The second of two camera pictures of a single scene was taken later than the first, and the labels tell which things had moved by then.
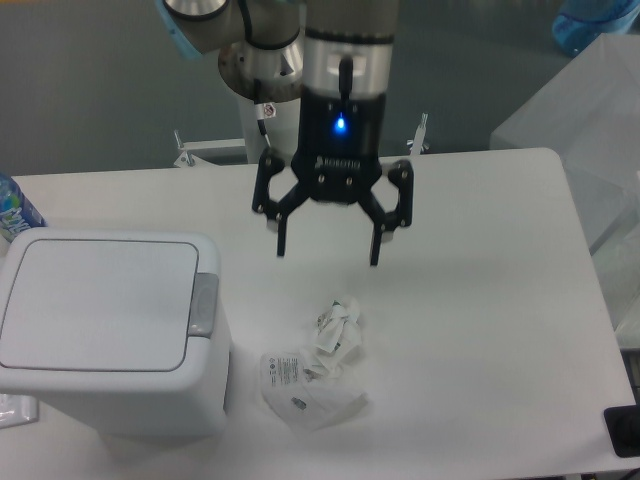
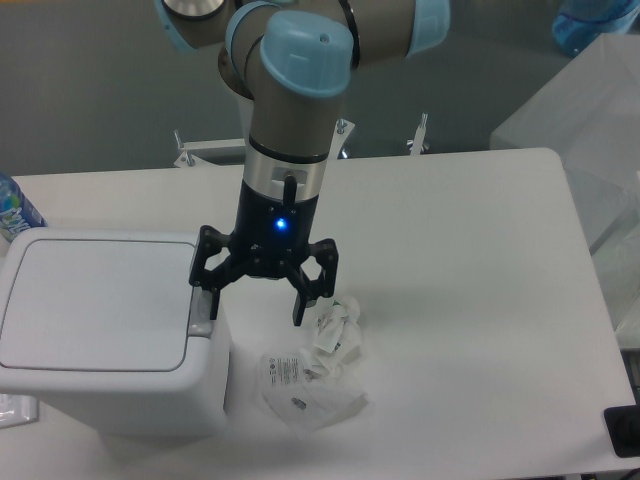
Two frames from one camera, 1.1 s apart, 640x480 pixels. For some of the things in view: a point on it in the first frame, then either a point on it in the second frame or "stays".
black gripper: x=341 y=145 to x=269 y=241
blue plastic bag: x=578 y=23 stays
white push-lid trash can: x=126 y=329 stays
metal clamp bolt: x=419 y=137 stays
